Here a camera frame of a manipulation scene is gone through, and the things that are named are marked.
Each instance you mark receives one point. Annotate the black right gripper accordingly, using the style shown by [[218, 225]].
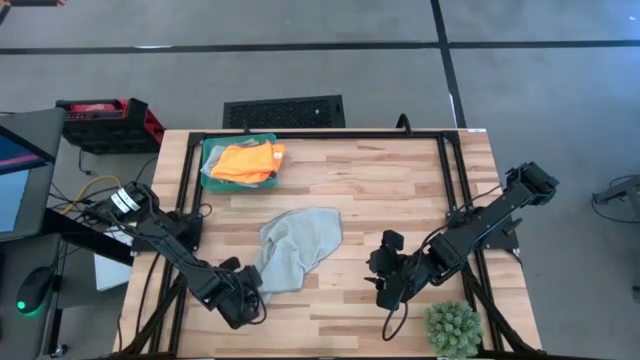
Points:
[[400, 272]]

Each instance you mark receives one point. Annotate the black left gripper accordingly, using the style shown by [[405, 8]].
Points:
[[232, 290]]

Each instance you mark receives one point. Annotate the orange microfiber towel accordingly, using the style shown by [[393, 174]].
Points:
[[247, 162]]

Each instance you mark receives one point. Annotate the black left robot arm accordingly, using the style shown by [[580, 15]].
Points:
[[165, 240]]

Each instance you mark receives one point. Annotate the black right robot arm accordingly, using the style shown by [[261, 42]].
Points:
[[480, 225]]

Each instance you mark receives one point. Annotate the green artificial plant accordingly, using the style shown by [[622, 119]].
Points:
[[454, 330]]

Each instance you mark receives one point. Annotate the green plastic bin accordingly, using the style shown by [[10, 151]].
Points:
[[225, 188]]

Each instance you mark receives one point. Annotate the white paper sheet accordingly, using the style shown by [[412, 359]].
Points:
[[112, 270]]

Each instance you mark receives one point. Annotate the black side desk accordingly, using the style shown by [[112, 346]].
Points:
[[90, 245]]

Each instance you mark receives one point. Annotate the black perforated computer case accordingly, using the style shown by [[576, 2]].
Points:
[[285, 112]]

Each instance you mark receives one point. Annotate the black computer mouse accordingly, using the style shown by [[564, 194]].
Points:
[[35, 290]]

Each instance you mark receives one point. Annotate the red black toolbox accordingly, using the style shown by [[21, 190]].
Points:
[[110, 127]]

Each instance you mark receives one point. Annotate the desk monitor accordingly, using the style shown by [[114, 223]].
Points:
[[20, 185]]

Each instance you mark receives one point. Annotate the dark gray stand foot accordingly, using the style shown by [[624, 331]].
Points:
[[620, 190]]

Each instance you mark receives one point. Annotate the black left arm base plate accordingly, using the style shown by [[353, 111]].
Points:
[[192, 235]]

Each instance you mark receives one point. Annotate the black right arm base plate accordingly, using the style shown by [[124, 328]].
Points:
[[502, 240]]

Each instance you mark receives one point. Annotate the black aluminium table frame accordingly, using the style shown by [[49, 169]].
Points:
[[310, 135]]

